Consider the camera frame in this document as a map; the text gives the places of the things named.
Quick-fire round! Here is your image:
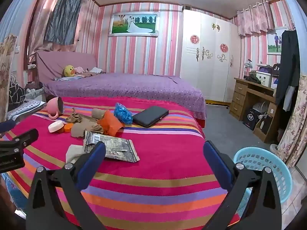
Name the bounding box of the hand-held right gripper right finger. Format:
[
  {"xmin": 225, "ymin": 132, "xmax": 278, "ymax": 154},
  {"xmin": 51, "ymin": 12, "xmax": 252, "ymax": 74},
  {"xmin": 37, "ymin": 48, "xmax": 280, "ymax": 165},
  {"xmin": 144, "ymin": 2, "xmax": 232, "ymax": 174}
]
[{"xmin": 203, "ymin": 140, "xmax": 288, "ymax": 230}]

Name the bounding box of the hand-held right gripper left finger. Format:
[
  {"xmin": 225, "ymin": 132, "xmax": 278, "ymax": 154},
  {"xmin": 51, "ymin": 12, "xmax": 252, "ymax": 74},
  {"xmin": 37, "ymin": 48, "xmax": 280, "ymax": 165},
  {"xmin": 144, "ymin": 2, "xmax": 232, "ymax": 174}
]
[{"xmin": 25, "ymin": 141, "xmax": 107, "ymax": 230}]

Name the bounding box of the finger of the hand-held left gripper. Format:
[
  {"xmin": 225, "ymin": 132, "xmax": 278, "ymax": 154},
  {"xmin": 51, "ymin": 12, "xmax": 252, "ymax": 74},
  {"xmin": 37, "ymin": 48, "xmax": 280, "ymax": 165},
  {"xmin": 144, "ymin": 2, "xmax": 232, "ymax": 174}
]
[
  {"xmin": 0, "ymin": 119, "xmax": 18, "ymax": 132},
  {"xmin": 0, "ymin": 129, "xmax": 39, "ymax": 152}
]

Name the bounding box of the beige paper tissue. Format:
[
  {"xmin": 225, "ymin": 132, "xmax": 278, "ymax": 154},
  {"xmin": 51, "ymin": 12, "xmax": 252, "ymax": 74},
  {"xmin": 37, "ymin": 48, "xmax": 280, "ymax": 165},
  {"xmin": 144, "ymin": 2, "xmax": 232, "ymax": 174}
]
[{"xmin": 65, "ymin": 144, "xmax": 89, "ymax": 164}]

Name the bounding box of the silver snack packet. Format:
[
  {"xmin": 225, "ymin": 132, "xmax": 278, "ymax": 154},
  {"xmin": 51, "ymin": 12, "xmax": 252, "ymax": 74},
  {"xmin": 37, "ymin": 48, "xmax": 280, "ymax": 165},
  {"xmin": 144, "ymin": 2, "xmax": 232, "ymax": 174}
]
[{"xmin": 83, "ymin": 131, "xmax": 140, "ymax": 163}]

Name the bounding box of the white round lid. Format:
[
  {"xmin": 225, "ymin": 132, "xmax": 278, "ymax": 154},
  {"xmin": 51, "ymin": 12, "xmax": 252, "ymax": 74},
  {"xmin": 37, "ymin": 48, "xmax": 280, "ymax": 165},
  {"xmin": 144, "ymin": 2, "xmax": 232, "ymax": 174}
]
[{"xmin": 48, "ymin": 120, "xmax": 65, "ymax": 133}]

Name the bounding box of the brown stocking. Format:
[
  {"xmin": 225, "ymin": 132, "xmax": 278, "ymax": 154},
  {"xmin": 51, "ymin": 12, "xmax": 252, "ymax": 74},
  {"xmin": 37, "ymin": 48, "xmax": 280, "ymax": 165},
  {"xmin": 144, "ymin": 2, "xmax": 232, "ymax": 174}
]
[{"xmin": 66, "ymin": 108, "xmax": 105, "ymax": 138}]

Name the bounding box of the orange carrot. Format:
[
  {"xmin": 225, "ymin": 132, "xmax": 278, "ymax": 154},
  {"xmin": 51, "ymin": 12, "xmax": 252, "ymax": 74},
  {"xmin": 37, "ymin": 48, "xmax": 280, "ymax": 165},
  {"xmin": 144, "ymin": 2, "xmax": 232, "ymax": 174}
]
[{"xmin": 97, "ymin": 110, "xmax": 125, "ymax": 137}]

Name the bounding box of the blue plastic laundry basket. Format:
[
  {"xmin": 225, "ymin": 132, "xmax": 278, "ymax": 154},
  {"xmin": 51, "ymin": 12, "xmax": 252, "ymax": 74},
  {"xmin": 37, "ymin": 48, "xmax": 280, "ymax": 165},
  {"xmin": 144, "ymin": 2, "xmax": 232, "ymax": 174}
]
[{"xmin": 233, "ymin": 147, "xmax": 292, "ymax": 217}]

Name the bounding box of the blue plastic bag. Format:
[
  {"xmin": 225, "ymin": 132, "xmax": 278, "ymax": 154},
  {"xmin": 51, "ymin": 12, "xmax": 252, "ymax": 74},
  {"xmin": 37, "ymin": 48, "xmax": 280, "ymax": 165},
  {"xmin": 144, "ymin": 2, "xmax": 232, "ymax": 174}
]
[{"xmin": 113, "ymin": 103, "xmax": 133, "ymax": 125}]

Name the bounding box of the white dotted board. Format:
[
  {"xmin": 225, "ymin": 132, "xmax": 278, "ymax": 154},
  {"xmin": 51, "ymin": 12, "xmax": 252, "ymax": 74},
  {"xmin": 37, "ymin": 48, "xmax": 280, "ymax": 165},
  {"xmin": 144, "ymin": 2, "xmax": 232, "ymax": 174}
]
[{"xmin": 7, "ymin": 100, "xmax": 47, "ymax": 122}]

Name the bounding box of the black patterned bag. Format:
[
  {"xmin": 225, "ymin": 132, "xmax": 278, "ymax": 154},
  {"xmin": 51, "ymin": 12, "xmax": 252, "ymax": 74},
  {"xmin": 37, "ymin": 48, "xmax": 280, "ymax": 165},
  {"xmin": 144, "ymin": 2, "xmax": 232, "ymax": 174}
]
[{"xmin": 8, "ymin": 84, "xmax": 27, "ymax": 112}]

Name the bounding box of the pink mug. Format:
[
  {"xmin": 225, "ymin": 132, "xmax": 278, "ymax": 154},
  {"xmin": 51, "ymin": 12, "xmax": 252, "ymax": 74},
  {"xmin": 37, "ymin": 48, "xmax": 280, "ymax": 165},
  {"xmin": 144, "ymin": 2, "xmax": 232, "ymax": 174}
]
[{"xmin": 46, "ymin": 97, "xmax": 65, "ymax": 120}]

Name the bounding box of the floral cloth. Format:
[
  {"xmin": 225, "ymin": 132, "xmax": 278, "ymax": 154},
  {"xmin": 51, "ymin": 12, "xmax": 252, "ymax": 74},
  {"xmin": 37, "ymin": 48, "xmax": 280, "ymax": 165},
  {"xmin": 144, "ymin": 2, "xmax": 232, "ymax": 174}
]
[{"xmin": 0, "ymin": 35, "xmax": 18, "ymax": 122}]

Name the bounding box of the black printed box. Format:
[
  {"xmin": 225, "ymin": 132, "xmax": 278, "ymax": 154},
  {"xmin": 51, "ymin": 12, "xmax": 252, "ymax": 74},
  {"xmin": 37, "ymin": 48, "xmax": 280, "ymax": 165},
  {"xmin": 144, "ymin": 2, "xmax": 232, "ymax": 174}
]
[{"xmin": 243, "ymin": 108, "xmax": 261, "ymax": 130}]

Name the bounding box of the red striped blanket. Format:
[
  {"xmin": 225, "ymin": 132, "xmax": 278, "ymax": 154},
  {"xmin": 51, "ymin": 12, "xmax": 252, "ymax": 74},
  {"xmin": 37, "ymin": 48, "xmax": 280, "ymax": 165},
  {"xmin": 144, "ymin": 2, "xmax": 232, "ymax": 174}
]
[{"xmin": 0, "ymin": 97, "xmax": 240, "ymax": 230}]

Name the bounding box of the white fan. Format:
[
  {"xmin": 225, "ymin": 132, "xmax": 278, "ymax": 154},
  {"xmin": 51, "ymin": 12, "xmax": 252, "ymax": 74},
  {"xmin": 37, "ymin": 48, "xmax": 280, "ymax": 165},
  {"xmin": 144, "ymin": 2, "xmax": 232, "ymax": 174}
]
[{"xmin": 253, "ymin": 101, "xmax": 270, "ymax": 120}]

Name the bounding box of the black zip case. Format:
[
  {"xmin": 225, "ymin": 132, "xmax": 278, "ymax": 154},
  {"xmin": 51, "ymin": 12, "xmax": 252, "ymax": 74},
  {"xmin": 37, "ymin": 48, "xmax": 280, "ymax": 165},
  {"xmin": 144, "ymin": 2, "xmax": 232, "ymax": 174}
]
[{"xmin": 132, "ymin": 106, "xmax": 169, "ymax": 128}]

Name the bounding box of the wooden desk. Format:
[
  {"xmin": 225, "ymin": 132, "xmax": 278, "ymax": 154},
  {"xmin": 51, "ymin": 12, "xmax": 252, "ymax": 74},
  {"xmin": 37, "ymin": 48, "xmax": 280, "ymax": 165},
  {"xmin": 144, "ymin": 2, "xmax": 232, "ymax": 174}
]
[{"xmin": 229, "ymin": 77, "xmax": 282, "ymax": 143}]

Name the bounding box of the pink covered headboard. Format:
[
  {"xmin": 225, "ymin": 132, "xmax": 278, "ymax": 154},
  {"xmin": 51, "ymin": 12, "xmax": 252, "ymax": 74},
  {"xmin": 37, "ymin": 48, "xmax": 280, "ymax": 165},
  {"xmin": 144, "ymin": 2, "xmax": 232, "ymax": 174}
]
[{"xmin": 35, "ymin": 50, "xmax": 97, "ymax": 82}]

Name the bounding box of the yellow duck plush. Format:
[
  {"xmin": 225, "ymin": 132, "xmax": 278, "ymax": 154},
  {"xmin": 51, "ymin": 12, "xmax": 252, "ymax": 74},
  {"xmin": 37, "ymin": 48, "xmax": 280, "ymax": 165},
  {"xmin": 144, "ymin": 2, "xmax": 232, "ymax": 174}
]
[{"xmin": 63, "ymin": 65, "xmax": 77, "ymax": 78}]

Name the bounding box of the purple dotted bedspread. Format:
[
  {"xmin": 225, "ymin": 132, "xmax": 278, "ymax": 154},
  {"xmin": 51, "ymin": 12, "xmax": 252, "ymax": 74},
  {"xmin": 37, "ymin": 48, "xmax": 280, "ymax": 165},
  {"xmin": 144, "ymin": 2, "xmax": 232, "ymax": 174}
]
[{"xmin": 43, "ymin": 72, "xmax": 207, "ymax": 119}]

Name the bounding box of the floral curtain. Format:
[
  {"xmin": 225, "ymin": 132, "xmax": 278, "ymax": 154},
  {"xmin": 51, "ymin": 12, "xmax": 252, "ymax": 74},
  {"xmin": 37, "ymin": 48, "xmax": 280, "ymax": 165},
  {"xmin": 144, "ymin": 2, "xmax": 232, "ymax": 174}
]
[{"xmin": 276, "ymin": 75, "xmax": 307, "ymax": 169}]

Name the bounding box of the white wardrobe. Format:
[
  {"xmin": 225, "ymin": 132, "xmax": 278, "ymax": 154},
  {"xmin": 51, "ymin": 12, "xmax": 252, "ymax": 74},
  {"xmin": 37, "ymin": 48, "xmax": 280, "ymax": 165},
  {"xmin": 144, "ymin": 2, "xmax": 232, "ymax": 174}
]
[{"xmin": 179, "ymin": 9, "xmax": 241, "ymax": 103}]

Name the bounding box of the dark green clothing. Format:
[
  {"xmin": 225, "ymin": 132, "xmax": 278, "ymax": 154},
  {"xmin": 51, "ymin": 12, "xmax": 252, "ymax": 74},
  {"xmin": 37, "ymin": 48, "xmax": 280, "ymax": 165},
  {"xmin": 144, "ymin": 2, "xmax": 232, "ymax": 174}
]
[{"xmin": 247, "ymin": 75, "xmax": 262, "ymax": 85}]

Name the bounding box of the white storage box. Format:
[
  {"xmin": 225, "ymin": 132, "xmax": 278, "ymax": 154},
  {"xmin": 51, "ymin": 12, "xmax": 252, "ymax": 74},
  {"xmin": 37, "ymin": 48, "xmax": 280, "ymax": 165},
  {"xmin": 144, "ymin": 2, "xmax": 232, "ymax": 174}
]
[{"xmin": 255, "ymin": 71, "xmax": 272, "ymax": 87}]

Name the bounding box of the desk lamp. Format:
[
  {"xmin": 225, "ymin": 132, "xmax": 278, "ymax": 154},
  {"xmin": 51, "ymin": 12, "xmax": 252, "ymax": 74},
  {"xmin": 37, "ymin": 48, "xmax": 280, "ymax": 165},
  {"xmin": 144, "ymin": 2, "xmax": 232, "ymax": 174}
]
[{"xmin": 243, "ymin": 59, "xmax": 253, "ymax": 80}]

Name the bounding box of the dark hanging garment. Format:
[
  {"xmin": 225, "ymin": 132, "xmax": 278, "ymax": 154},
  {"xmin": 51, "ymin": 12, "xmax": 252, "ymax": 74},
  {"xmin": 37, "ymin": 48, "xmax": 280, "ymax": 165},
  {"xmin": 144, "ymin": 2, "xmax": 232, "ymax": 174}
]
[{"xmin": 275, "ymin": 30, "xmax": 301, "ymax": 112}]

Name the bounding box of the grey curtain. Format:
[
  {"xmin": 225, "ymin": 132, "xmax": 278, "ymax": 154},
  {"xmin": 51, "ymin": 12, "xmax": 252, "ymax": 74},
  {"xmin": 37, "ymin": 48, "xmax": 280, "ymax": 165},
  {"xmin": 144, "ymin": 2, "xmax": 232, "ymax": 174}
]
[{"xmin": 44, "ymin": 0, "xmax": 84, "ymax": 46}]

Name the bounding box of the small framed photo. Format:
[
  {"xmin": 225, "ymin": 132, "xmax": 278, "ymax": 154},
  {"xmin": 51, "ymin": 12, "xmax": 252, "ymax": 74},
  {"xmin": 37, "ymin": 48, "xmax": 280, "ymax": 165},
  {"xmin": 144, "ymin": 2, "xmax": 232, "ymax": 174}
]
[{"xmin": 267, "ymin": 27, "xmax": 283, "ymax": 55}]

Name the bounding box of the framed wedding photo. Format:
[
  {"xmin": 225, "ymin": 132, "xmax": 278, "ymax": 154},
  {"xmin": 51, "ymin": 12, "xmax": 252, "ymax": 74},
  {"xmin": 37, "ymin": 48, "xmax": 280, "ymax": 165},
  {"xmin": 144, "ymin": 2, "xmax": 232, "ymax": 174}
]
[{"xmin": 107, "ymin": 11, "xmax": 161, "ymax": 38}]

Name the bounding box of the pink valance curtain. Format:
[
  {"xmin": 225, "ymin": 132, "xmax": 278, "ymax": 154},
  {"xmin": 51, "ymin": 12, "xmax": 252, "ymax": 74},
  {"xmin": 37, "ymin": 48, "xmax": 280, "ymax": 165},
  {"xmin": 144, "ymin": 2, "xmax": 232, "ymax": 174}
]
[{"xmin": 236, "ymin": 0, "xmax": 295, "ymax": 37}]

